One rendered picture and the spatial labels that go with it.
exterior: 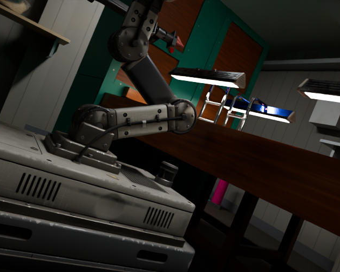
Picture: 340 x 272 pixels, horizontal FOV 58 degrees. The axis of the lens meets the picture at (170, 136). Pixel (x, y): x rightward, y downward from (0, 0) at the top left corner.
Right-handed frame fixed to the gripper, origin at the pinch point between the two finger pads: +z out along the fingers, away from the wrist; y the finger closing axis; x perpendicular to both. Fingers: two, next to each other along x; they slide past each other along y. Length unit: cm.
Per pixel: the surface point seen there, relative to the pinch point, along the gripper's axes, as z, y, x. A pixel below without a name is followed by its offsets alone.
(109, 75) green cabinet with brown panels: -26, 21, -38
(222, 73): 13.9, 20.7, 25.5
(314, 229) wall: 262, 71, -62
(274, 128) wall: 264, -67, -133
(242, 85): 19, 29, 36
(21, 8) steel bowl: -87, -82, -193
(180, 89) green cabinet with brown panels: 31, 4, -41
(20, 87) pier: -57, -19, -251
